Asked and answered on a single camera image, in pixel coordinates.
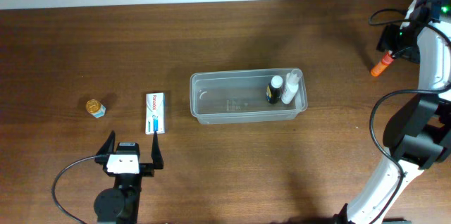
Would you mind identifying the white squeeze bottle clear cap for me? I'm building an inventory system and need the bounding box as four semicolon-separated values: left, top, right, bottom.
280;69;302;105

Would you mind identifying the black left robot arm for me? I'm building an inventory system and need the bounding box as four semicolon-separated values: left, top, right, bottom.
94;132;164;223

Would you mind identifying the orange tablet tube white cap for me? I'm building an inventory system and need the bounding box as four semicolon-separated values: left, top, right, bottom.
370;51;394;77

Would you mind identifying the dark syrup bottle white cap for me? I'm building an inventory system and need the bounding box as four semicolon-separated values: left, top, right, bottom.
266;75;283;104

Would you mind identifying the white Panadol box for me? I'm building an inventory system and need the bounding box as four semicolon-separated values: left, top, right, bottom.
145;92;166;135

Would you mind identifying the small jar gold lid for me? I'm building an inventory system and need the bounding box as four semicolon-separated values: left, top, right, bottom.
85;99;106;118

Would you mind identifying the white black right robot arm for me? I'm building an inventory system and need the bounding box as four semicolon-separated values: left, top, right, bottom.
331;0;450;223

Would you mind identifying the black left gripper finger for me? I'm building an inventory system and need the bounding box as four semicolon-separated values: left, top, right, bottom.
96;130;116;156
151;131;164;170

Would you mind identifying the clear plastic container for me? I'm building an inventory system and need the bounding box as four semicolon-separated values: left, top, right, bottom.
190;68;308;125

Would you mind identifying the black left camera cable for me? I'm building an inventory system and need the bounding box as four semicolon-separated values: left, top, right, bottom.
51;154;106;224

